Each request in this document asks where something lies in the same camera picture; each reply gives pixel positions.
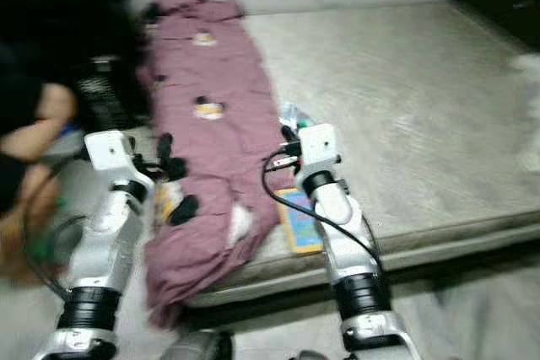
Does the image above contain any clear plastic wrapper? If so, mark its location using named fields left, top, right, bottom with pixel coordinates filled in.
left=277, top=100, right=313, bottom=133

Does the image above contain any purple cartoon print blanket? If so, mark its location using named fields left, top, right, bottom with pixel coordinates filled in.
left=139, top=0, right=292, bottom=331

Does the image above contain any colourful yellow-edged picture book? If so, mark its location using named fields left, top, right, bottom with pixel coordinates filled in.
left=277, top=187, right=326, bottom=255

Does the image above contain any black backpack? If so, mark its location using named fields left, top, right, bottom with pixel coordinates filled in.
left=72, top=55, right=149, bottom=137

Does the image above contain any grey quilted mattress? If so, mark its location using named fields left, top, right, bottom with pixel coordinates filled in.
left=67, top=2, right=540, bottom=310

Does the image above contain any person in black clothes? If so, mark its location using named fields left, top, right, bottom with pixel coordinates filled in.
left=0, top=0, right=136, bottom=285

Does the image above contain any silver left robot leg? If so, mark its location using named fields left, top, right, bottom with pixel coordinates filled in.
left=160, top=330, right=233, bottom=360

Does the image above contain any dark bed base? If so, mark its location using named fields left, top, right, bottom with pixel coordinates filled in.
left=186, top=238, right=540, bottom=327

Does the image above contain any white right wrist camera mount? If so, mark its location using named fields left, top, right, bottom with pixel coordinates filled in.
left=297, top=122, right=340, bottom=177

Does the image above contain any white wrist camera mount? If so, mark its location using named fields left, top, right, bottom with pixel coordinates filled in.
left=297, top=122, right=340, bottom=177
left=84, top=130, right=149, bottom=192

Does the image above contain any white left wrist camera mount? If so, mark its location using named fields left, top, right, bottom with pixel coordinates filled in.
left=84, top=130, right=149, bottom=192

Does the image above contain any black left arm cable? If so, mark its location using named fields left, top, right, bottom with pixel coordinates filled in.
left=21, top=151, right=89, bottom=304

